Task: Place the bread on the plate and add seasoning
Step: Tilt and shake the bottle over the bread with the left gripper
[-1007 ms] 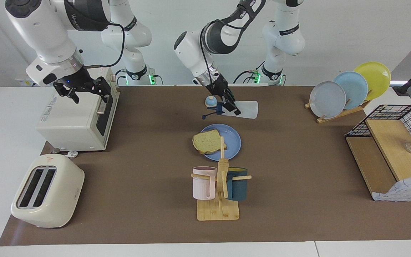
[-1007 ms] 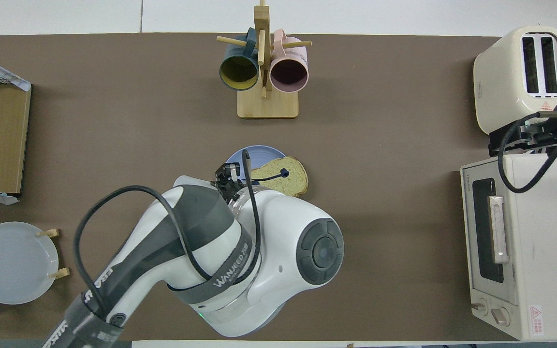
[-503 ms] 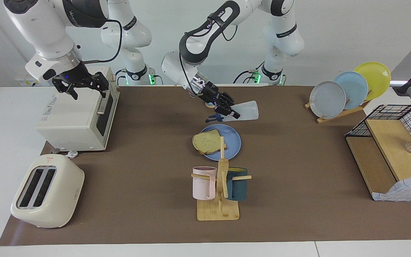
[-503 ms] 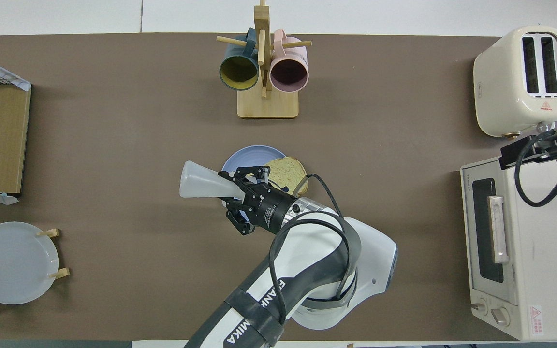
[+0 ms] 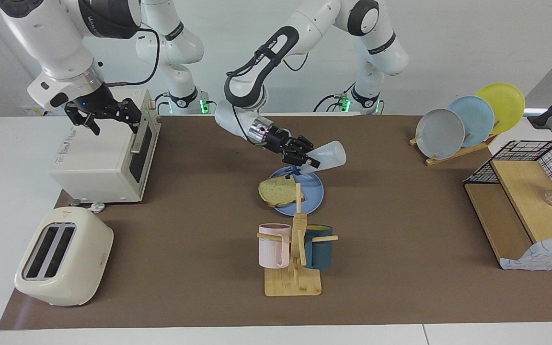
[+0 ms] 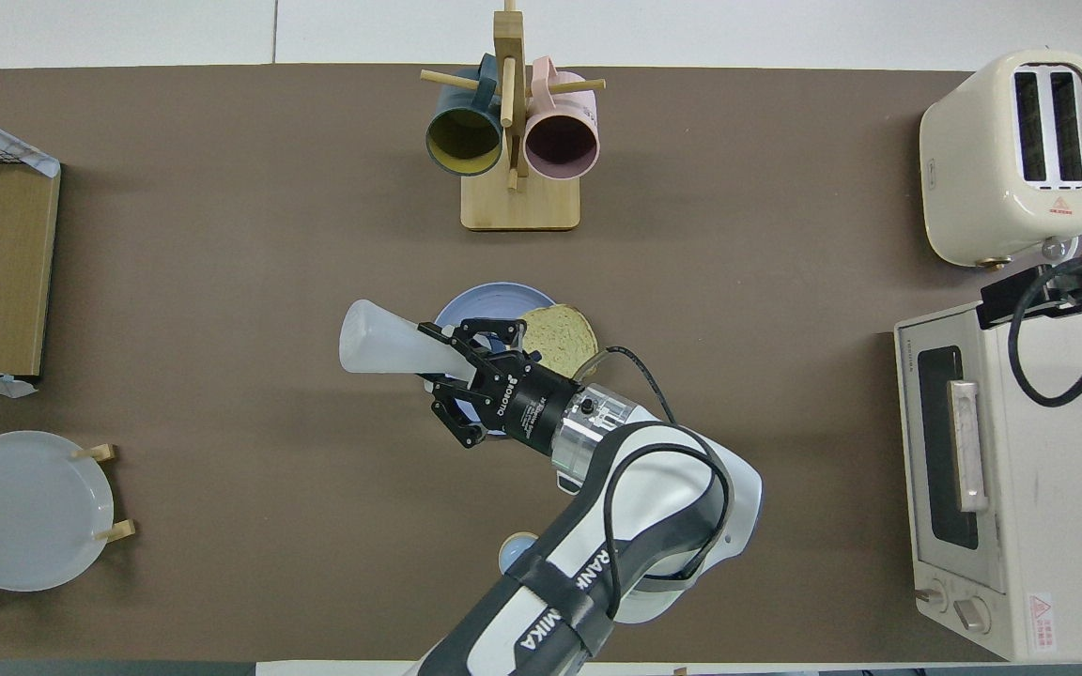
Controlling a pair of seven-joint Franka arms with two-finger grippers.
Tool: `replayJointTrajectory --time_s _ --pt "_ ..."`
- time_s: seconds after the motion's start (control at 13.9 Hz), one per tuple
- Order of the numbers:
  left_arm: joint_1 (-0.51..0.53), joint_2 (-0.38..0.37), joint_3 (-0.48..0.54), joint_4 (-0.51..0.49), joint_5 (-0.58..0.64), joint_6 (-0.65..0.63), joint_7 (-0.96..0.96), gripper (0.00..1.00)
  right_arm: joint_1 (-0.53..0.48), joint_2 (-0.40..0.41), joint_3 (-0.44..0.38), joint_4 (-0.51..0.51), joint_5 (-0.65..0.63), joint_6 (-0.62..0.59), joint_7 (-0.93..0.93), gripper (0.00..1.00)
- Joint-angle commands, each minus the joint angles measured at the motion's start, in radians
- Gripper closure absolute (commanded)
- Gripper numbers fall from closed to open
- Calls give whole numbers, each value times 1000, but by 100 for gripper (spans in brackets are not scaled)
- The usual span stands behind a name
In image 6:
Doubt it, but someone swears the wooden plate rack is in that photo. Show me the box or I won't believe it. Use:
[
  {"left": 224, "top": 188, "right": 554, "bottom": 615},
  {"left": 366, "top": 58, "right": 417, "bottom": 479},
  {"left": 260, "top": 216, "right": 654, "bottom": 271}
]
[{"left": 0, "top": 443, "right": 138, "bottom": 592}]

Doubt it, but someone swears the seasoning bottle with navy cap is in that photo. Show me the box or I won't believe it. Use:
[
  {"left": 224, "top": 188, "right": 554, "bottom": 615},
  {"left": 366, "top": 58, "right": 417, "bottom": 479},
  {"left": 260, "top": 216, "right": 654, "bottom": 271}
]
[{"left": 339, "top": 300, "right": 509, "bottom": 381}]

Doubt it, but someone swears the white toaster oven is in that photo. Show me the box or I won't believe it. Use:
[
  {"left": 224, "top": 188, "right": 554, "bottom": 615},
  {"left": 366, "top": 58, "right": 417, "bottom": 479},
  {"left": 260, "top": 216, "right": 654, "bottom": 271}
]
[{"left": 894, "top": 300, "right": 1082, "bottom": 663}]

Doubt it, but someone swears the small blue call bell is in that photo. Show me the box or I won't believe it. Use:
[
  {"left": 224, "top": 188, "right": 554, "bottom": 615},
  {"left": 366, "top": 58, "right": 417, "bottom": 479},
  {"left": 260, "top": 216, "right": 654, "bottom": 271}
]
[{"left": 499, "top": 532, "right": 540, "bottom": 576}]

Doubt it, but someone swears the blue round plate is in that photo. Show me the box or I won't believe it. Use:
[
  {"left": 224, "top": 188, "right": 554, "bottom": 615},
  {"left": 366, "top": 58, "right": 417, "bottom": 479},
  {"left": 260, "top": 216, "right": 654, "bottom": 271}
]
[{"left": 433, "top": 283, "right": 558, "bottom": 350}]

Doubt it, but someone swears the grey plate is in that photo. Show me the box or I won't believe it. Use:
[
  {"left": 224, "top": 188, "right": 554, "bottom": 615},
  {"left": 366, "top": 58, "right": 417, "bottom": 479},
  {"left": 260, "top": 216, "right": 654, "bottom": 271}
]
[{"left": 0, "top": 430, "right": 116, "bottom": 592}]

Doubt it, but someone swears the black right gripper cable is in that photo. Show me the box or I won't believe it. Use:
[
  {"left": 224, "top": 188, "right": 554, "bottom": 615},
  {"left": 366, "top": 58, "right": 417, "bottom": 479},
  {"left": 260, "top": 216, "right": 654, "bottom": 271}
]
[{"left": 1009, "top": 268, "right": 1082, "bottom": 407}]

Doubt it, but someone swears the brown table mat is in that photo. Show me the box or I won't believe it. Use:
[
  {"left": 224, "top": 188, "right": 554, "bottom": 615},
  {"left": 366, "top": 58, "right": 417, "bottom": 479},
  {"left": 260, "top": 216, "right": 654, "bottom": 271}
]
[{"left": 0, "top": 64, "right": 1082, "bottom": 663}]

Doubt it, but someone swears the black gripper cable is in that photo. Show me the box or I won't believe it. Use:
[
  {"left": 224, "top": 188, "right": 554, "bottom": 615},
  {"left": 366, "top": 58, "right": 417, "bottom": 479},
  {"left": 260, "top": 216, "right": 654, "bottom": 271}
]
[
  {"left": 1009, "top": 268, "right": 1082, "bottom": 407},
  {"left": 588, "top": 346, "right": 734, "bottom": 583}
]

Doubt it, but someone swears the toasted bread slice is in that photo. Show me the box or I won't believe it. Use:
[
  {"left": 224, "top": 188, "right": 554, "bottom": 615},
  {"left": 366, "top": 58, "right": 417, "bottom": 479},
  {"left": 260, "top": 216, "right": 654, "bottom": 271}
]
[{"left": 518, "top": 304, "right": 599, "bottom": 381}]

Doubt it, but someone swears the wooden mug tree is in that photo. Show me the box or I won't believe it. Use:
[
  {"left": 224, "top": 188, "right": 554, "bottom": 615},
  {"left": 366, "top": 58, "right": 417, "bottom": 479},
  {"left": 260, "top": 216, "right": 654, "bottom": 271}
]
[{"left": 420, "top": 0, "right": 607, "bottom": 232}]

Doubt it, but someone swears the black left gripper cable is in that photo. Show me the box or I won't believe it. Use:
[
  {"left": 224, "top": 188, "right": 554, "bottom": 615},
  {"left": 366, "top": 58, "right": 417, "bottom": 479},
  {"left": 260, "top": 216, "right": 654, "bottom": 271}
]
[{"left": 588, "top": 346, "right": 734, "bottom": 583}]

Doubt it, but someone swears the teal mug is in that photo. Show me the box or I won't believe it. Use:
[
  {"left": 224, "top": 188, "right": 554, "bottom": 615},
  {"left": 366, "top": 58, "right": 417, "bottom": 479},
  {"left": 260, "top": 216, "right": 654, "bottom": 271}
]
[{"left": 425, "top": 54, "right": 504, "bottom": 177}]

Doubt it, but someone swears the pink mug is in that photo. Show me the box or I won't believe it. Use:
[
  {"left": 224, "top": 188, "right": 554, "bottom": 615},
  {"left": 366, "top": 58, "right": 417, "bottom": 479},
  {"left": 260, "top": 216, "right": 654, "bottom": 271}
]
[{"left": 523, "top": 56, "right": 601, "bottom": 181}]

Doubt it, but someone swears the cream two-slot toaster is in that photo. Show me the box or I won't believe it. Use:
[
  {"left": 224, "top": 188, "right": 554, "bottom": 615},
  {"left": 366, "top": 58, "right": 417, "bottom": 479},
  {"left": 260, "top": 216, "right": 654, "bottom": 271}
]
[{"left": 919, "top": 49, "right": 1082, "bottom": 269}]

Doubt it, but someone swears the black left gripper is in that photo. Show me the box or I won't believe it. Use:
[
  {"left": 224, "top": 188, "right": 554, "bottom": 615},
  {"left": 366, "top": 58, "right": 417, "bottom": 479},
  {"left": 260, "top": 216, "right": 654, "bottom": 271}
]
[{"left": 417, "top": 317, "right": 589, "bottom": 458}]

